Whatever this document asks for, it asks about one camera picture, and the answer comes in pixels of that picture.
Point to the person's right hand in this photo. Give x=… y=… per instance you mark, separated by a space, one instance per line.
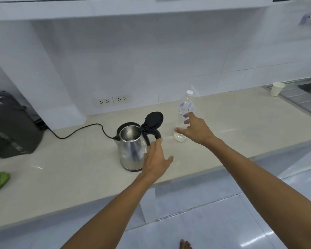
x=197 y=130

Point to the person's left hand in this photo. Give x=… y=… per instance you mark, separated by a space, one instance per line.
x=154 y=163

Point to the person's right thumb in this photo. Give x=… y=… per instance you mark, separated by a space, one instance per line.
x=180 y=131

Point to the person's left thumb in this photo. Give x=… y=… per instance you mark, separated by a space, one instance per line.
x=169 y=160

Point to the person's left forearm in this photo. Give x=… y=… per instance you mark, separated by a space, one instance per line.
x=111 y=217

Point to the person's right forearm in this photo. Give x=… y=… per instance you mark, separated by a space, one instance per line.
x=261 y=189

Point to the clear plastic water bottle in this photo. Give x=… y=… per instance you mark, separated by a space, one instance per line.
x=187 y=105

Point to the stainless steel electric kettle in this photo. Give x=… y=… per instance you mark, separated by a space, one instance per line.
x=129 y=147

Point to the person's foot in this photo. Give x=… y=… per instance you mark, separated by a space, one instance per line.
x=185 y=245

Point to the white paper cup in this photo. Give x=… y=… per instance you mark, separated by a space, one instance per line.
x=276 y=89

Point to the stainless steel sink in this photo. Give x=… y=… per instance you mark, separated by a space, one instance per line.
x=304 y=97

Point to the white overhead cabinet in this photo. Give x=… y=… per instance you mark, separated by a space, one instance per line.
x=134 y=6

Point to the black thermo pot appliance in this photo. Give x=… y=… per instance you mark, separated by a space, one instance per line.
x=10 y=124

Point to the white wall outlet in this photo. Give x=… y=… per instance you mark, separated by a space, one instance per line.
x=104 y=101
x=122 y=99

